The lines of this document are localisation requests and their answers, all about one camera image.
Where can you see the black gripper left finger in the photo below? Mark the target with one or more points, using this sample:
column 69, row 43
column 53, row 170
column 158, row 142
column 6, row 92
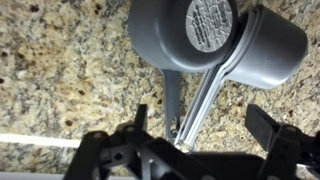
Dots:
column 110, row 153

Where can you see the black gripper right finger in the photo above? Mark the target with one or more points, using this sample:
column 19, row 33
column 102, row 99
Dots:
column 283, row 146

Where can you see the grey measuring cup set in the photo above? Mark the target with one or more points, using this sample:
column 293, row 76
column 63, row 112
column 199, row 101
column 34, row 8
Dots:
column 160, row 33

